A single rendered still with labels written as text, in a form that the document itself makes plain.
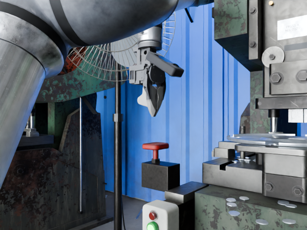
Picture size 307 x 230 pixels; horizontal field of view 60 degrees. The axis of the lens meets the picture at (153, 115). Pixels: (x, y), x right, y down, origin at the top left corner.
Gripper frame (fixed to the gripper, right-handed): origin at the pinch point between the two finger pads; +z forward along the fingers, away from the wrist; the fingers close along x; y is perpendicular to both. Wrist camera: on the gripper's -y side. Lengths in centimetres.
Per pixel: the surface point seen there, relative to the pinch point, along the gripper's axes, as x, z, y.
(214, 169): -7.9, 16.1, -14.8
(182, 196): 4.1, 21.3, -11.8
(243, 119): -48.5, 2.6, -8.0
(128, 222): -89, 85, 98
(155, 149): 3.2, 10.3, -2.5
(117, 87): -35, -14, 53
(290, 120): -21.1, 2.2, -31.4
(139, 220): -98, 85, 94
